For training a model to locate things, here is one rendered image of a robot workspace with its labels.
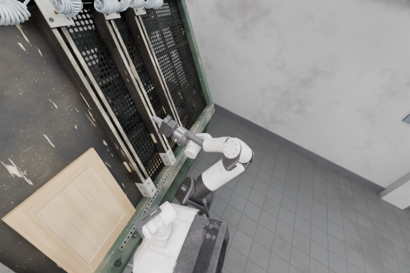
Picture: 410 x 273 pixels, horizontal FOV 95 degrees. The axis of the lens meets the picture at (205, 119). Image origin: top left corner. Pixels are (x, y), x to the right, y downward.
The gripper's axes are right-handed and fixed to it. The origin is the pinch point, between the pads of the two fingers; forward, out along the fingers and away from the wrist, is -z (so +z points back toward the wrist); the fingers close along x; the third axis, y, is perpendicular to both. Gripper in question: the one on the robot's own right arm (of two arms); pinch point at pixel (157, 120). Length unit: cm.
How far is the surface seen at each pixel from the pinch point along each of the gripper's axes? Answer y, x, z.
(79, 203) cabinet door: 40, -31, -6
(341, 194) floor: -163, -87, 255
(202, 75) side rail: -116, -26, -8
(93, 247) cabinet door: 46, -48, 9
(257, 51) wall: -243, -7, 31
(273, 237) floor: -53, -111, 158
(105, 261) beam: 47, -52, 18
